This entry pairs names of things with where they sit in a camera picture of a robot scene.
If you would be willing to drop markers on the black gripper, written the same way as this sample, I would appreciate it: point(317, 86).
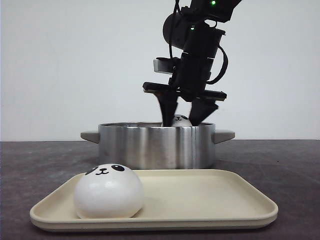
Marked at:
point(189, 81)

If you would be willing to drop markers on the beige plastic tray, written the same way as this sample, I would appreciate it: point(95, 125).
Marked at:
point(191, 199)

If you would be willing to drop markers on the stainless steel pot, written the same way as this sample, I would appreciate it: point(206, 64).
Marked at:
point(149, 146)

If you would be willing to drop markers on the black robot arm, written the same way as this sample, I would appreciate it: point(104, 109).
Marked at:
point(186, 29)

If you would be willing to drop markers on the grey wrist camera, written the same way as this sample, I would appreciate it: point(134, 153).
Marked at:
point(165, 65)

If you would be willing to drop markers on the white panda bun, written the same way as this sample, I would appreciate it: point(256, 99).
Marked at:
point(108, 191)
point(180, 120)

